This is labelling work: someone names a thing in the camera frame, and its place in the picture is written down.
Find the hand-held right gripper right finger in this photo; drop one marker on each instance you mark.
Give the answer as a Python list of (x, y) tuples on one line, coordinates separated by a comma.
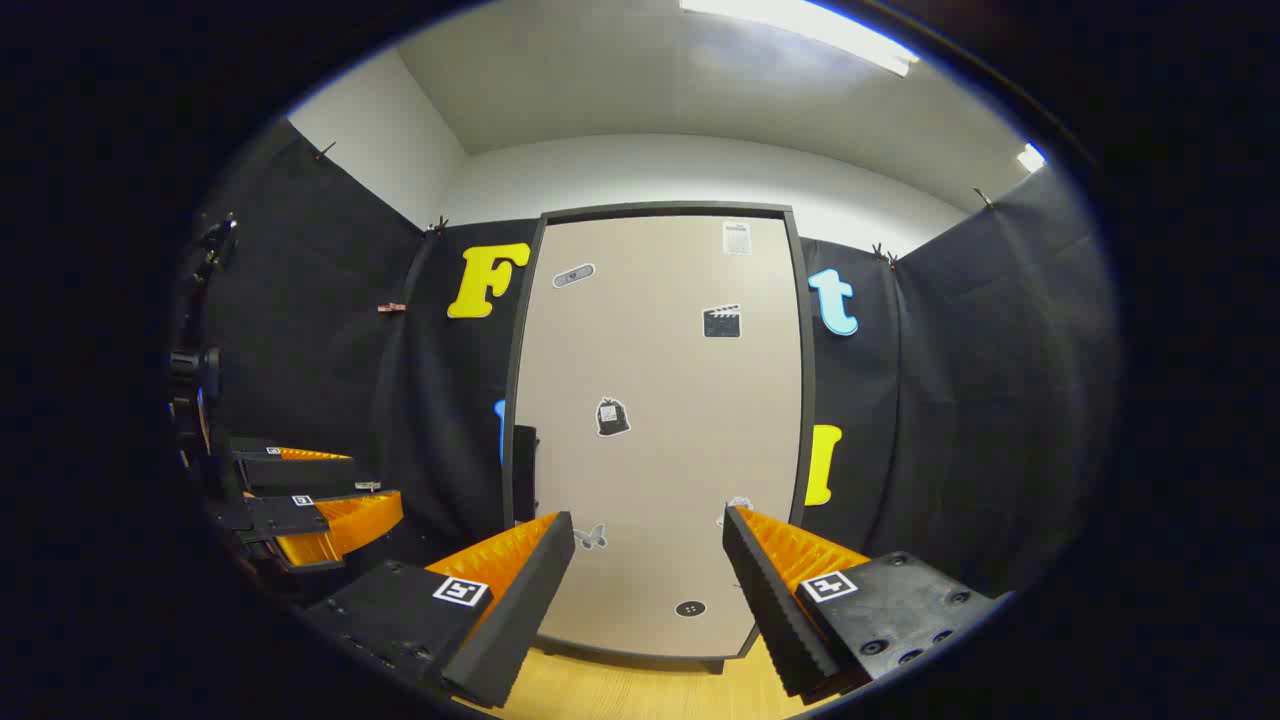
[(775, 610)]

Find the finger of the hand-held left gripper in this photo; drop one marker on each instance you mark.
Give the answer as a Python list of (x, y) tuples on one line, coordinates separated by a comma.
[(340, 525), (300, 475)]

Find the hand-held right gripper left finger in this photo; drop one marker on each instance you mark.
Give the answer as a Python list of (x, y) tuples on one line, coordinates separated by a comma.
[(520, 610)]

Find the dark grey cabinet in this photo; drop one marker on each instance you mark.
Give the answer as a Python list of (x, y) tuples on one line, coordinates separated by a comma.
[(808, 350)]

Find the light grey cabinet door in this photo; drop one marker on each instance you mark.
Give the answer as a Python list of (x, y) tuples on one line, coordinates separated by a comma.
[(660, 370)]

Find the black backdrop cloth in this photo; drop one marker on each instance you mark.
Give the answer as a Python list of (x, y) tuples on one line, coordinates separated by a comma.
[(300, 330)]

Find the black cloth clip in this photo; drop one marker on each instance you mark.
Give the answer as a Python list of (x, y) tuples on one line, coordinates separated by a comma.
[(437, 225), (323, 151), (985, 197), (882, 252)]

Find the small ceiling light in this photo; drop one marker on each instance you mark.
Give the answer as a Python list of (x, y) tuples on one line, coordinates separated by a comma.
[(1030, 157)]

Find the long ceiling light panel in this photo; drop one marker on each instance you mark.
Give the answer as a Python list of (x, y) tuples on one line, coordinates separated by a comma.
[(800, 30)]

